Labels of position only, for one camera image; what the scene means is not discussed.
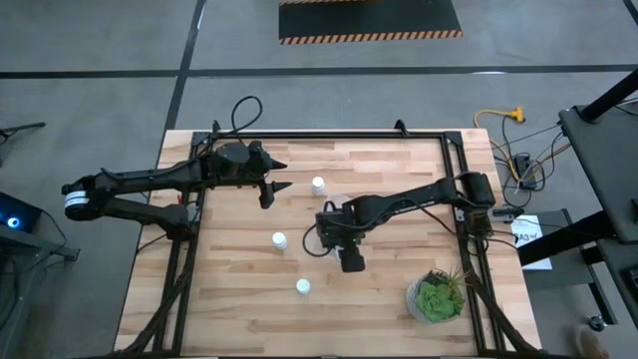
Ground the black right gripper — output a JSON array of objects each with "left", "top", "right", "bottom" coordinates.
[{"left": 316, "top": 207, "right": 367, "bottom": 274}]

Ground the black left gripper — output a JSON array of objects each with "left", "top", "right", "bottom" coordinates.
[{"left": 246, "top": 141, "right": 293, "bottom": 210}]

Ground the succulent in white pot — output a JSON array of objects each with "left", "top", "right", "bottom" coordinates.
[{"left": 405, "top": 266, "right": 471, "bottom": 325}]

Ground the white paper sheet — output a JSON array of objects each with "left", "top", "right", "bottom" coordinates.
[{"left": 510, "top": 213, "right": 554, "bottom": 271}]

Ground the black hazard-striped floor mat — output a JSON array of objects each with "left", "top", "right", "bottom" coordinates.
[{"left": 277, "top": 0, "right": 464, "bottom": 46}]

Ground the black power adapter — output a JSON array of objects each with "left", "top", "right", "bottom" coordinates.
[{"left": 512, "top": 153, "right": 538, "bottom": 191}]

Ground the grey metal stand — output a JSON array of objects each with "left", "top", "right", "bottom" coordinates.
[{"left": 0, "top": 223, "right": 81, "bottom": 359}]

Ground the beige rounded object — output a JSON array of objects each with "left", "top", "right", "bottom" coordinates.
[{"left": 571, "top": 323, "right": 613, "bottom": 359}]

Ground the black tripod leg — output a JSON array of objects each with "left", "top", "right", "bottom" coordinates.
[{"left": 0, "top": 122, "right": 47, "bottom": 144}]

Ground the black box with blue light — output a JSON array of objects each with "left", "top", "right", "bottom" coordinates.
[{"left": 0, "top": 191, "right": 44, "bottom": 234}]

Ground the dark grey side table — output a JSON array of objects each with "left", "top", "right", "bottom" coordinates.
[{"left": 557, "top": 102, "right": 638, "bottom": 245}]

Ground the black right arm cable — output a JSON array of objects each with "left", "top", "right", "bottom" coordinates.
[{"left": 302, "top": 222, "right": 345, "bottom": 259}]

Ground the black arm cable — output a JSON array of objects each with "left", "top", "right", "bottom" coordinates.
[
  {"left": 230, "top": 95, "right": 264, "bottom": 139},
  {"left": 302, "top": 222, "right": 345, "bottom": 259}
]

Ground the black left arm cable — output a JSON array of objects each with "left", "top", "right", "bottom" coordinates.
[{"left": 230, "top": 95, "right": 264, "bottom": 139}]

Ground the black metal table frame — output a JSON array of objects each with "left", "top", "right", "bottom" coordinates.
[{"left": 117, "top": 119, "right": 544, "bottom": 358}]

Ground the black cart frame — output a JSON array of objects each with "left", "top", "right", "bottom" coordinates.
[{"left": 517, "top": 208, "right": 622, "bottom": 328}]

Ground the yellow extension cord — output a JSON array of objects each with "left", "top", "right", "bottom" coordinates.
[{"left": 473, "top": 106, "right": 528, "bottom": 183}]

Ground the black stand post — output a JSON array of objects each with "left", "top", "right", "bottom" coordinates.
[{"left": 580, "top": 67, "right": 638, "bottom": 124}]

